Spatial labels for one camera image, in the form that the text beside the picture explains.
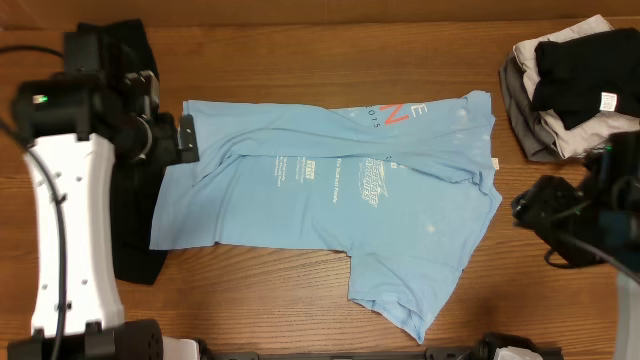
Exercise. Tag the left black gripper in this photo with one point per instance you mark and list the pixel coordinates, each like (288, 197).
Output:
(169, 151)

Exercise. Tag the beige folded garment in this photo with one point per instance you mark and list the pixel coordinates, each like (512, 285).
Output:
(592, 133)

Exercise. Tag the light blue printed t-shirt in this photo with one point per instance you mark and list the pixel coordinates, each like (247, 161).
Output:
(405, 190)

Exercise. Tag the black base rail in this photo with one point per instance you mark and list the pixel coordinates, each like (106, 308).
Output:
(483, 352)

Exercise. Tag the grey folded garment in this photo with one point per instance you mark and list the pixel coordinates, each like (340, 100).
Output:
(521, 117)

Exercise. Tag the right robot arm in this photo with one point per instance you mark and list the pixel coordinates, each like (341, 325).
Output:
(616, 168)

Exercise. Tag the black garment with logo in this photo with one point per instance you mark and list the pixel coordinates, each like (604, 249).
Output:
(134, 188)

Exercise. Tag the black folded garment on pile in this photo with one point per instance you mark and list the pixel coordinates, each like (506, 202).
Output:
(583, 77)

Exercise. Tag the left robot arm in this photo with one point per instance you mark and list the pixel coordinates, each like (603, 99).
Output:
(74, 127)

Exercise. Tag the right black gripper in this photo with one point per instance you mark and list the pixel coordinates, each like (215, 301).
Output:
(542, 210)

